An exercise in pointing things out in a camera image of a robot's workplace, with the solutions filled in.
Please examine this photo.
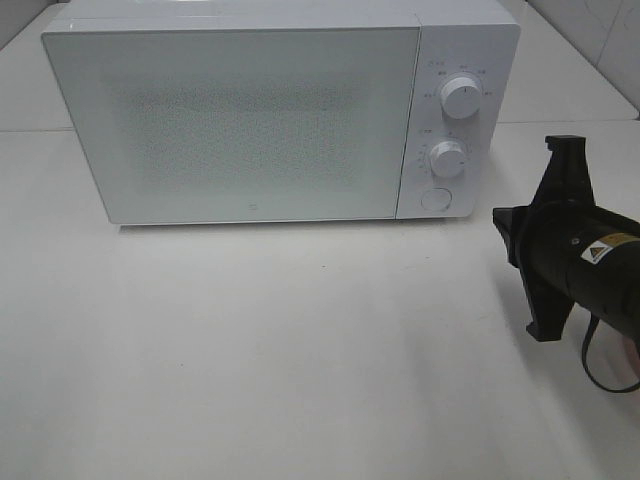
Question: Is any white round door button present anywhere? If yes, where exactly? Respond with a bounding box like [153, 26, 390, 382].
[421, 187, 452, 212]

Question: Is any white microwave knob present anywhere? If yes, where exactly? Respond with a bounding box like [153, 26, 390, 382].
[428, 140, 467, 178]
[439, 73, 482, 120]

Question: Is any white lower microwave knob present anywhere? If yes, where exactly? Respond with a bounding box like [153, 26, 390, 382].
[428, 140, 467, 178]

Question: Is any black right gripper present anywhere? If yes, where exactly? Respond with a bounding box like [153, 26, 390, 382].
[492, 135, 639, 342]

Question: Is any white microwave door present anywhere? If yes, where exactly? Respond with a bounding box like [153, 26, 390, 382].
[43, 28, 419, 225]

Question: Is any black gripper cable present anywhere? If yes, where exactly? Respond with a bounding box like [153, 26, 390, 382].
[581, 314, 640, 393]

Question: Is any white microwave oven body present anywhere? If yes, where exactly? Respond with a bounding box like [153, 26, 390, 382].
[41, 1, 520, 224]

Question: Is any white upper microwave knob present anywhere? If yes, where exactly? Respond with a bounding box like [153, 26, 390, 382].
[439, 73, 482, 120]

